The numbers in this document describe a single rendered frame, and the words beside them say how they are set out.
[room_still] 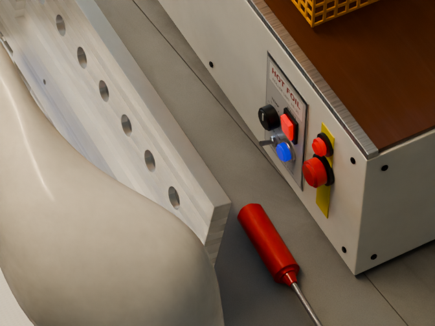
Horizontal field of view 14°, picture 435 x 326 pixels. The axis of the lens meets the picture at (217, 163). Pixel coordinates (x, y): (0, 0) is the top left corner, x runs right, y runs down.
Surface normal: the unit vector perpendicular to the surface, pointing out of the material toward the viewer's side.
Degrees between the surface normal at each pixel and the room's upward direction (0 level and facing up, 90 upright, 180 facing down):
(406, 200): 90
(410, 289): 0
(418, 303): 0
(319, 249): 0
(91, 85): 79
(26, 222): 51
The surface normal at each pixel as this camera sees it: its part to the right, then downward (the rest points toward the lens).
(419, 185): 0.48, 0.69
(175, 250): 0.67, -0.35
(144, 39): 0.00, -0.62
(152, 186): -0.86, 0.24
